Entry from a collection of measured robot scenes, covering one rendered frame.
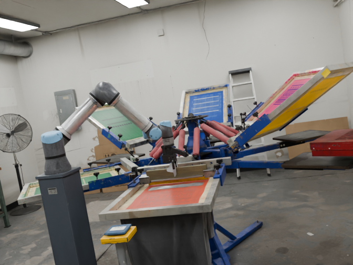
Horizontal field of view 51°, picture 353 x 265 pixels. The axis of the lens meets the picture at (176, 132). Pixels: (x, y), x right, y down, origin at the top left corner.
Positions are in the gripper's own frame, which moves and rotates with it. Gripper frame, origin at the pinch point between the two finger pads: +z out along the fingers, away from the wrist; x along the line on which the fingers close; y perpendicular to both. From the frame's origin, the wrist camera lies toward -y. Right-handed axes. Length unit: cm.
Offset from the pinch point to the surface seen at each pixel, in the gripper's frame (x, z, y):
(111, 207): 53, 3, 25
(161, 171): 1.4, -2.8, 9.9
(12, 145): -279, -10, 328
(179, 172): 1.4, -0.7, -2.6
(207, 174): 2.7, 2.3, -20.7
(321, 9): -411, -148, -175
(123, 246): 80, 13, 10
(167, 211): 61, 4, -8
